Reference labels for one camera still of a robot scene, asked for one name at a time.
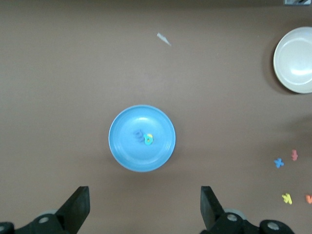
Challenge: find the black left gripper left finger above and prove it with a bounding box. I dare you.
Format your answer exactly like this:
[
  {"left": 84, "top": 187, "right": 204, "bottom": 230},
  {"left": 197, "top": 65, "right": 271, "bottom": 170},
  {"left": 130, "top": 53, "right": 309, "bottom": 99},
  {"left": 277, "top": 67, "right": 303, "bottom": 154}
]
[{"left": 0, "top": 186, "right": 90, "bottom": 234}]

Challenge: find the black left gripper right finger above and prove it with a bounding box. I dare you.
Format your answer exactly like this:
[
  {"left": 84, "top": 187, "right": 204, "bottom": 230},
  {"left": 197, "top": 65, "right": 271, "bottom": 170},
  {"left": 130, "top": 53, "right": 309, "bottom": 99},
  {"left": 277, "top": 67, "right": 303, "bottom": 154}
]
[{"left": 199, "top": 186, "right": 294, "bottom": 234}]

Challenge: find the blue foam letter m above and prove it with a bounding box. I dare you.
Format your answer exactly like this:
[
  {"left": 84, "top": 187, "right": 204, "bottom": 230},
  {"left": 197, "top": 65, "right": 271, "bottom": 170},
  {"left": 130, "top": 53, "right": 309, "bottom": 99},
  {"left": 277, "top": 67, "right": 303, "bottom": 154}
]
[{"left": 133, "top": 130, "right": 146, "bottom": 144}]

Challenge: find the blue round plate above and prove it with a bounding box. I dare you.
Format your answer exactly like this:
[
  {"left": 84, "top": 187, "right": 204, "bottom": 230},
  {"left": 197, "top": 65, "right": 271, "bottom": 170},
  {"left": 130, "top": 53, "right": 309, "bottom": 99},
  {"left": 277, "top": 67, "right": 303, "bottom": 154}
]
[{"left": 108, "top": 104, "right": 176, "bottom": 173}]

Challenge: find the brown table cover mat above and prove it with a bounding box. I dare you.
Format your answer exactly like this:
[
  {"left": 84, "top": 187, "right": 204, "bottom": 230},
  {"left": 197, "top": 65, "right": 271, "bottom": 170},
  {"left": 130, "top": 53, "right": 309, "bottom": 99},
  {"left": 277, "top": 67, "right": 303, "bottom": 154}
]
[{"left": 0, "top": 2, "right": 312, "bottom": 234}]

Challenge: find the beige round plate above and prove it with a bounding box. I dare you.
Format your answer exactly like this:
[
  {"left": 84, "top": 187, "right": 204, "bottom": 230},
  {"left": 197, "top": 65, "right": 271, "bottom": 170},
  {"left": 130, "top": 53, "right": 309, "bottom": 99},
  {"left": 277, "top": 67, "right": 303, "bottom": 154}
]
[{"left": 273, "top": 26, "right": 312, "bottom": 94}]

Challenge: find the small white tape scrap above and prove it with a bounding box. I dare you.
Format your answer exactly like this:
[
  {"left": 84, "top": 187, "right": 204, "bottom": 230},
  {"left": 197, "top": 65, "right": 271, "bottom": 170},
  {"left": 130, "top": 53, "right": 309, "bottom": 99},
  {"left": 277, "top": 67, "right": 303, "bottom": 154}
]
[{"left": 156, "top": 32, "right": 172, "bottom": 47}]

